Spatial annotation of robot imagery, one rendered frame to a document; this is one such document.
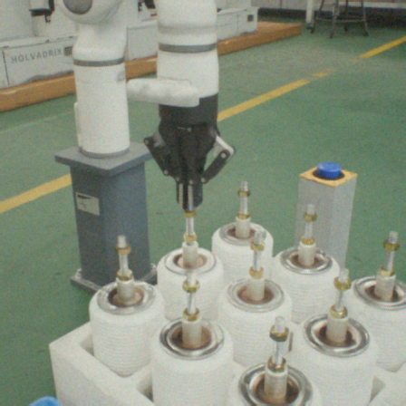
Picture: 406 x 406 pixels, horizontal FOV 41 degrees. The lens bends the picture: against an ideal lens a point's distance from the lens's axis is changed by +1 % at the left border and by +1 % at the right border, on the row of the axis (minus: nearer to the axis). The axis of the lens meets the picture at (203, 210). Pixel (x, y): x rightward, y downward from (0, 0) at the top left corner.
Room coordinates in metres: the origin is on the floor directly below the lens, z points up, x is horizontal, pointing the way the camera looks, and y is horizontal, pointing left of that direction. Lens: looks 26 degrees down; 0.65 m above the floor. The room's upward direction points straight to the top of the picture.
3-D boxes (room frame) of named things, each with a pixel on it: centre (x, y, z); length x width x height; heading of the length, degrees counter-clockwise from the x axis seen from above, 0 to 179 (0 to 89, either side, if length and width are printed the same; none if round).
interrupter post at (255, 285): (0.58, -0.07, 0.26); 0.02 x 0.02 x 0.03
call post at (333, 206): (0.84, -0.21, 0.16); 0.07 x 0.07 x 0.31; 47
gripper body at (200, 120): (0.66, 0.02, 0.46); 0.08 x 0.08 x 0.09
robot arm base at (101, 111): (1.00, 0.19, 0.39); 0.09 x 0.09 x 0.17; 55
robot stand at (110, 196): (1.00, 0.19, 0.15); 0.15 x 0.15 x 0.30; 55
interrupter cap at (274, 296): (0.58, -0.07, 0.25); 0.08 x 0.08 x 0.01
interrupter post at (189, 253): (0.66, 0.02, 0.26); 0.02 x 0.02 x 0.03
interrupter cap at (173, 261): (0.66, 0.02, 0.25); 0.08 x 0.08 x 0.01
